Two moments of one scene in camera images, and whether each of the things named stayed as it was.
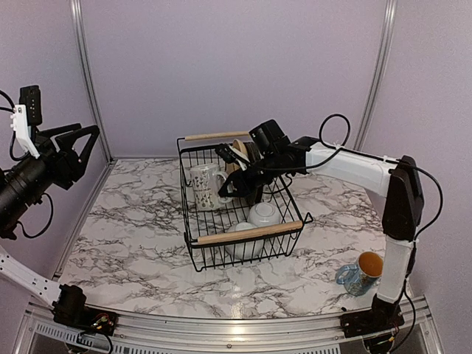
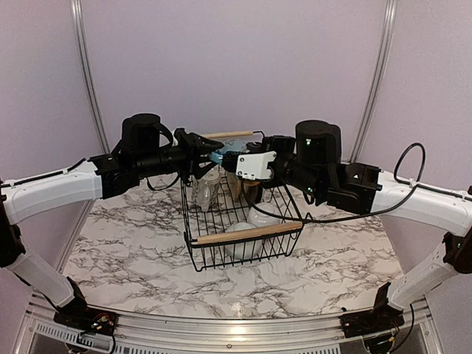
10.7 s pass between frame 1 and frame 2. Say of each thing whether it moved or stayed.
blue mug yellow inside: moved
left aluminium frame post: stayed
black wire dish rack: stayed
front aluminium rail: stayed
